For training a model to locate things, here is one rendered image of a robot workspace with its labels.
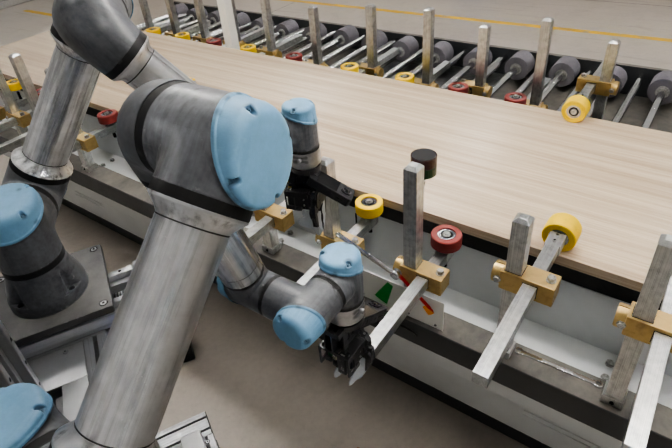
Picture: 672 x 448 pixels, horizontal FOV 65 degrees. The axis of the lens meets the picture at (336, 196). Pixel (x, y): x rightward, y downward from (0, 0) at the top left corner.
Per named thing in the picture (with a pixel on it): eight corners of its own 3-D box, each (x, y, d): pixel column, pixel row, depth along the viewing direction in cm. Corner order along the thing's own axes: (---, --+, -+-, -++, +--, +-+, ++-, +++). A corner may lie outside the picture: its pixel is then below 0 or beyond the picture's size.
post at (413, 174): (415, 321, 142) (417, 169, 114) (403, 316, 143) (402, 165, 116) (421, 313, 144) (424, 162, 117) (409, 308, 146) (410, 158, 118)
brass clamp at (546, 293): (550, 309, 111) (554, 292, 108) (488, 286, 118) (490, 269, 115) (559, 291, 115) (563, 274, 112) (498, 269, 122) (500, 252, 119)
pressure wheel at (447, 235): (452, 280, 137) (454, 246, 131) (424, 269, 141) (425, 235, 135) (465, 262, 142) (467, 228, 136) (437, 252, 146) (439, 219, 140)
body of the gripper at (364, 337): (319, 364, 106) (313, 323, 99) (343, 335, 111) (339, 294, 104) (351, 381, 102) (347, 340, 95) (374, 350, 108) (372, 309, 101)
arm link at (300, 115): (274, 99, 117) (311, 92, 119) (281, 142, 124) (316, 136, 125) (280, 114, 111) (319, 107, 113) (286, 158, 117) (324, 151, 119)
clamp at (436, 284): (440, 296, 130) (441, 281, 127) (392, 277, 136) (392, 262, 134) (450, 282, 133) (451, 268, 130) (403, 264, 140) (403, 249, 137)
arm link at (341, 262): (305, 260, 90) (333, 232, 96) (312, 305, 97) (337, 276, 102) (344, 276, 87) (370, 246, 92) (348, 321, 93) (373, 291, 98)
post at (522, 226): (504, 375, 132) (529, 223, 104) (490, 369, 134) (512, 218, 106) (509, 365, 134) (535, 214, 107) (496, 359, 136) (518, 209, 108)
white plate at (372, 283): (441, 331, 136) (443, 304, 130) (357, 294, 149) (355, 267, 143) (442, 330, 136) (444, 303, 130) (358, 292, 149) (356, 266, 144)
